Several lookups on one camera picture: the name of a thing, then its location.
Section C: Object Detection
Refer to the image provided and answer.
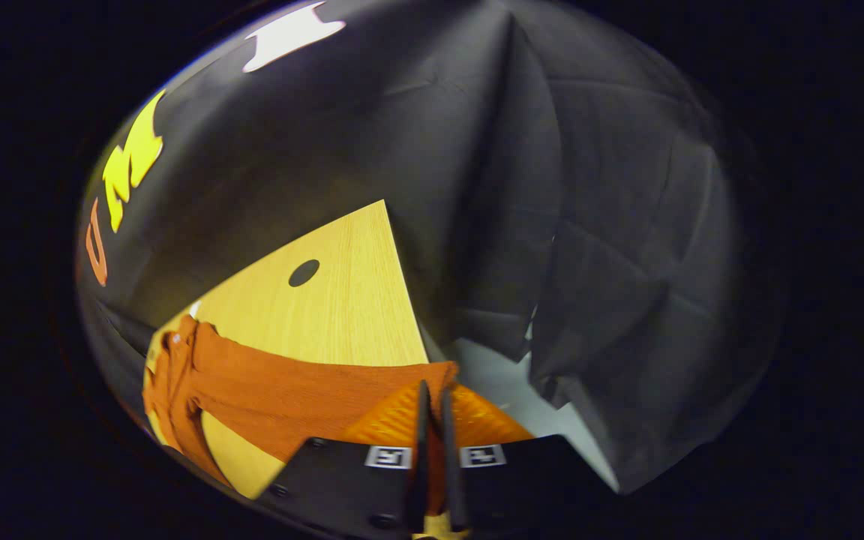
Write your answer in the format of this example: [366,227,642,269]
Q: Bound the black backdrop cloth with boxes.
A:
[76,0,789,496]

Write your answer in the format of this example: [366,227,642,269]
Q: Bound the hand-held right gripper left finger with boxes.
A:
[258,379,434,539]

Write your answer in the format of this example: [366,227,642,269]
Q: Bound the rust orange button-up garment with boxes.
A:
[142,315,460,488]

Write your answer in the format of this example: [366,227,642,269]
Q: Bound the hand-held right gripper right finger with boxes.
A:
[439,384,617,535]

